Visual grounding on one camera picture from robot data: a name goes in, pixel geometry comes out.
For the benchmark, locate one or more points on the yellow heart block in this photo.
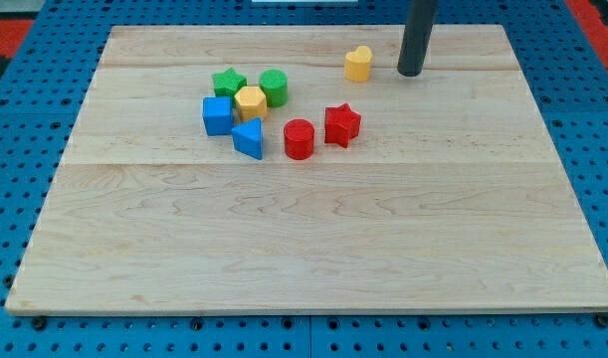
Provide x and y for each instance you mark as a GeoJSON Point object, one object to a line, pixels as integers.
{"type": "Point", "coordinates": [357, 64]}

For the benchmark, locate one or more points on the yellow hexagon block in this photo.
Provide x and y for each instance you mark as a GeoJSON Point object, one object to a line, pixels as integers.
{"type": "Point", "coordinates": [251, 102]}

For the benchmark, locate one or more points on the red cylinder block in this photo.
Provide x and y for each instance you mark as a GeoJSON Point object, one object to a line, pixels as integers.
{"type": "Point", "coordinates": [299, 139]}

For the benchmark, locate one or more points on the red star block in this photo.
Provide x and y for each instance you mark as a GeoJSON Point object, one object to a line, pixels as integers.
{"type": "Point", "coordinates": [341, 125]}

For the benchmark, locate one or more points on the blue triangle block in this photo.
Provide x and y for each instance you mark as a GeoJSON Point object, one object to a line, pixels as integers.
{"type": "Point", "coordinates": [248, 138]}

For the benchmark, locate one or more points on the light wooden board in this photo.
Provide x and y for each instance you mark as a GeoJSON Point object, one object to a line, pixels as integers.
{"type": "Point", "coordinates": [451, 199]}

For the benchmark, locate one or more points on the green cylinder block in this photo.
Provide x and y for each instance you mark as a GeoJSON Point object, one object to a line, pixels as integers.
{"type": "Point", "coordinates": [274, 84]}

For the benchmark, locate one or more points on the blue cube block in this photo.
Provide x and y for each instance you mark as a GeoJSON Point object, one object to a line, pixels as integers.
{"type": "Point", "coordinates": [217, 113]}

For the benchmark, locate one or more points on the green star block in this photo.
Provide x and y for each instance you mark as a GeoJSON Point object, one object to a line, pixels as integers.
{"type": "Point", "coordinates": [228, 83]}

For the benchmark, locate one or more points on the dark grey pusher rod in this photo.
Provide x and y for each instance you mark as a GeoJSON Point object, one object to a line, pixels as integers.
{"type": "Point", "coordinates": [416, 37]}

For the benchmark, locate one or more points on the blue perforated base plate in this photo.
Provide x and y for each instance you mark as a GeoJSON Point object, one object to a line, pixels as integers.
{"type": "Point", "coordinates": [46, 80]}

